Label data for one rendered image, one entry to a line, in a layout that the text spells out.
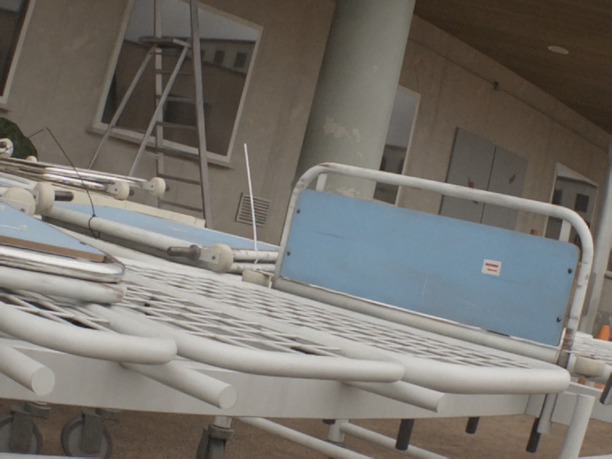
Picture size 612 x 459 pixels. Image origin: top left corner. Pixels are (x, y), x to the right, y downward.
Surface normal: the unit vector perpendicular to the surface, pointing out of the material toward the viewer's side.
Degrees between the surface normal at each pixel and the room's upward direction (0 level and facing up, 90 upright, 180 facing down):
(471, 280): 90
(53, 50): 90
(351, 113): 90
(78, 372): 90
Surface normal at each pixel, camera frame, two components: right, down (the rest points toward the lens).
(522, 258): -0.62, -0.14
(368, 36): 0.02, 0.00
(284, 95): 0.76, 0.18
